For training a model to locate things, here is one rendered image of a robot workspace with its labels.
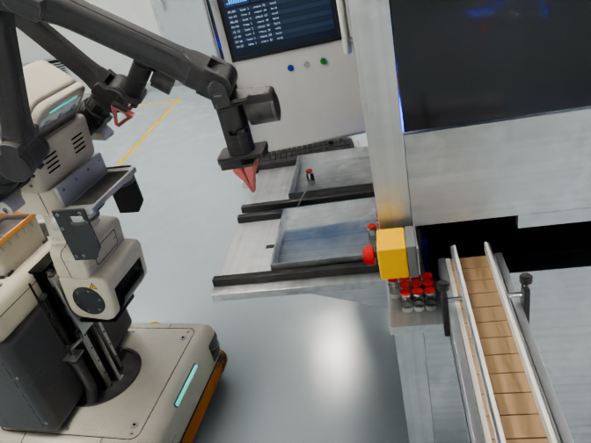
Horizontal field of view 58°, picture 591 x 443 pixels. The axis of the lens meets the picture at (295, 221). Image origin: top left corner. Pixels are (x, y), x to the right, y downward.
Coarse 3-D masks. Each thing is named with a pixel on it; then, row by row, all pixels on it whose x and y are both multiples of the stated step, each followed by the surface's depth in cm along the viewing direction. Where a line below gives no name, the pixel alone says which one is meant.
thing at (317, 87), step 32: (224, 0) 181; (256, 0) 182; (288, 0) 182; (320, 0) 182; (224, 32) 187; (256, 32) 187; (288, 32) 187; (320, 32) 187; (256, 64) 193; (288, 64) 193; (320, 64) 193; (352, 64) 194; (288, 96) 199; (320, 96) 199; (352, 96) 200; (256, 128) 205; (288, 128) 205; (320, 128) 206; (352, 128) 206
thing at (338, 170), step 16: (304, 160) 173; (320, 160) 173; (336, 160) 172; (352, 160) 170; (368, 160) 167; (304, 176) 166; (320, 176) 164; (336, 176) 162; (352, 176) 160; (368, 176) 158; (288, 192) 151; (320, 192) 150; (336, 192) 149
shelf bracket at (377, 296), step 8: (368, 288) 127; (376, 288) 127; (384, 288) 127; (328, 296) 130; (336, 296) 129; (344, 296) 129; (352, 296) 129; (360, 296) 129; (368, 296) 128; (376, 296) 128; (384, 296) 128; (368, 304) 130; (376, 304) 129; (384, 304) 129
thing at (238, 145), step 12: (228, 132) 110; (240, 132) 110; (228, 144) 112; (240, 144) 111; (252, 144) 113; (264, 144) 114; (228, 156) 113; (240, 156) 112; (252, 156) 111; (264, 156) 111
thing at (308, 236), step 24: (288, 216) 145; (312, 216) 144; (336, 216) 141; (360, 216) 139; (288, 240) 136; (312, 240) 134; (336, 240) 131; (360, 240) 129; (288, 264) 121; (312, 264) 121; (336, 264) 120
